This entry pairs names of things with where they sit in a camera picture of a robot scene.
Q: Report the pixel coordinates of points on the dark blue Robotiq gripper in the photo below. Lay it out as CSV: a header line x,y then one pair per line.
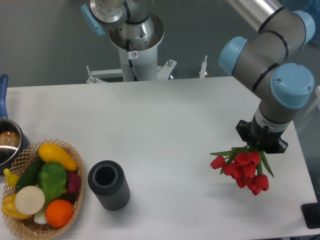
x,y
261,137

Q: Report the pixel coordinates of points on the red tulip bouquet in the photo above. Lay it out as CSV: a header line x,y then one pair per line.
x,y
245,165

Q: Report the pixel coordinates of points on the dark grey ribbed vase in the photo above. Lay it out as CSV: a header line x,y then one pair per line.
x,y
108,182

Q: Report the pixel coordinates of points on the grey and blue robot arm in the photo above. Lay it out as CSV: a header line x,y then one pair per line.
x,y
259,65

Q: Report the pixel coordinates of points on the black device at table edge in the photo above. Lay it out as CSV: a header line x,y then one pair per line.
x,y
311,215

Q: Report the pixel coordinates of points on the yellow squash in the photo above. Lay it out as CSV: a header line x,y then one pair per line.
x,y
50,152

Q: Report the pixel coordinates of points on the green lettuce leaf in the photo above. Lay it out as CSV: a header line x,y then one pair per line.
x,y
52,181

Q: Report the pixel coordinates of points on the woven wicker basket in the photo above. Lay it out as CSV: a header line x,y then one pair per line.
x,y
27,229

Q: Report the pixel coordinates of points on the orange fruit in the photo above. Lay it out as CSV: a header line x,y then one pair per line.
x,y
58,213

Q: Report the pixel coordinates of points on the white leek stalk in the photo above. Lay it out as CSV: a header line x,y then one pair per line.
x,y
40,217

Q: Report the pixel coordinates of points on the green cucumber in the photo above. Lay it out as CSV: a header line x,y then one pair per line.
x,y
30,175

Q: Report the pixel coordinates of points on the white round radish slice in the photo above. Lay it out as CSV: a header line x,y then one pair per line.
x,y
29,200

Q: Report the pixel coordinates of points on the yellow banana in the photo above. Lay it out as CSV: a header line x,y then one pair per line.
x,y
10,178

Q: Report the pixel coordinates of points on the yellow bell pepper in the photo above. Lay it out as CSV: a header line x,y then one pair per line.
x,y
9,208

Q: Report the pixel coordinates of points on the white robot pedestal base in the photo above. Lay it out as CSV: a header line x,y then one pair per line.
x,y
137,46

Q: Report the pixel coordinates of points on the blue handled saucepan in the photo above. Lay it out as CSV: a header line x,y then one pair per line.
x,y
12,139

